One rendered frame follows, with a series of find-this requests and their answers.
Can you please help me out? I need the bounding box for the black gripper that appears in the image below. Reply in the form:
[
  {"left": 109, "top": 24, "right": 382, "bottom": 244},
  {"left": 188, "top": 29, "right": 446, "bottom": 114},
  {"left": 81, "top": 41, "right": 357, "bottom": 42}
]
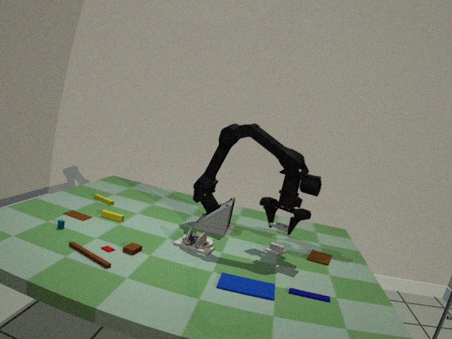
[{"left": 260, "top": 188, "right": 311, "bottom": 234}]

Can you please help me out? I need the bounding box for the brown block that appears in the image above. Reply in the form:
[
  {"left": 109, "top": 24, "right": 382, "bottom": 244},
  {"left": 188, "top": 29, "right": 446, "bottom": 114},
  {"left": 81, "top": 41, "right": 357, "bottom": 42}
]
[{"left": 122, "top": 243, "right": 143, "bottom": 255}]

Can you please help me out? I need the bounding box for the brown long bar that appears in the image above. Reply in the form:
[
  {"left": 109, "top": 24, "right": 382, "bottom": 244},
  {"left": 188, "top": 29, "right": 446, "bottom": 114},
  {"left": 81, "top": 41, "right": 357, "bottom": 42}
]
[{"left": 69, "top": 242, "right": 111, "bottom": 268}]

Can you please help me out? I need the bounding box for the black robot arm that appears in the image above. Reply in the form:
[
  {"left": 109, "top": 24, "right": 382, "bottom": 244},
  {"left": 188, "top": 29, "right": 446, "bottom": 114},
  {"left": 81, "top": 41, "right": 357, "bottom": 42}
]
[{"left": 193, "top": 124, "right": 321, "bottom": 215}]

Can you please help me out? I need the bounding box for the yellow rectangular bar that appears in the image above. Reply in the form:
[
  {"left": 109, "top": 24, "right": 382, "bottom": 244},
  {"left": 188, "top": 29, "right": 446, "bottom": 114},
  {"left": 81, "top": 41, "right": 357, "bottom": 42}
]
[
  {"left": 101, "top": 210, "right": 124, "bottom": 222},
  {"left": 94, "top": 194, "right": 114, "bottom": 205}
]

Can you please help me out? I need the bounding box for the blue flat rectangular plate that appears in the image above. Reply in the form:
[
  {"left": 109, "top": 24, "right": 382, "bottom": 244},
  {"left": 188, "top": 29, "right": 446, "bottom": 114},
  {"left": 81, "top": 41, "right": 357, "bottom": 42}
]
[{"left": 217, "top": 272, "right": 275, "bottom": 301}]

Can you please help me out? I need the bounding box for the dark blue flat bar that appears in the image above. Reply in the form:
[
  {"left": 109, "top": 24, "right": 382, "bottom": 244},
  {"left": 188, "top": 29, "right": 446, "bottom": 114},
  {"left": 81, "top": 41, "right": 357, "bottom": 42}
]
[{"left": 289, "top": 288, "right": 330, "bottom": 302}]

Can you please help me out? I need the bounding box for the red flat tile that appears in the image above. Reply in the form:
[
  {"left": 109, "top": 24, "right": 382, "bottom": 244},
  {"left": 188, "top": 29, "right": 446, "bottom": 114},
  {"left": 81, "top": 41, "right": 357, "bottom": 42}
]
[{"left": 101, "top": 246, "right": 115, "bottom": 252}]

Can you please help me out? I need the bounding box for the small teal block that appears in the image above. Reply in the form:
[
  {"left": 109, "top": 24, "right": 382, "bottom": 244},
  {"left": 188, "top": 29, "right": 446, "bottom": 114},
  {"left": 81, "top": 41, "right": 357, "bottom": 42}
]
[{"left": 57, "top": 219, "right": 65, "bottom": 230}]

